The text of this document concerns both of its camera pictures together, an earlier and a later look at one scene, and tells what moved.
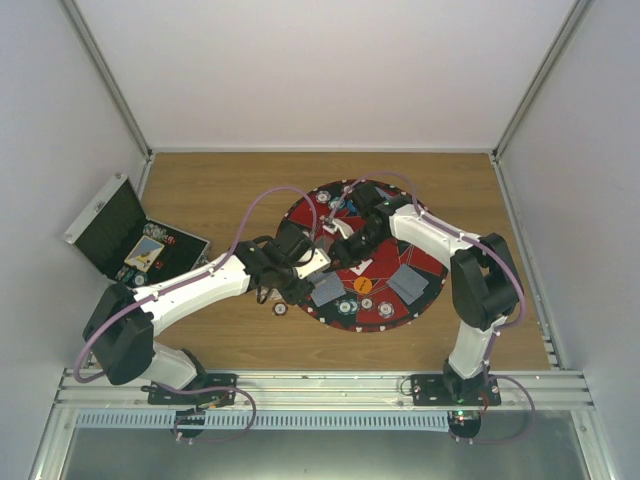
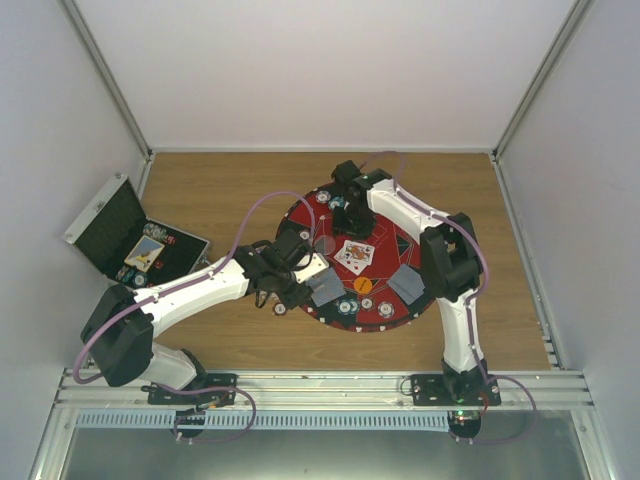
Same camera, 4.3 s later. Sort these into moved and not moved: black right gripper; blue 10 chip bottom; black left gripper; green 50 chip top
Moved: black right gripper
Not moved: blue 10 chip bottom; green 50 chip top; black left gripper
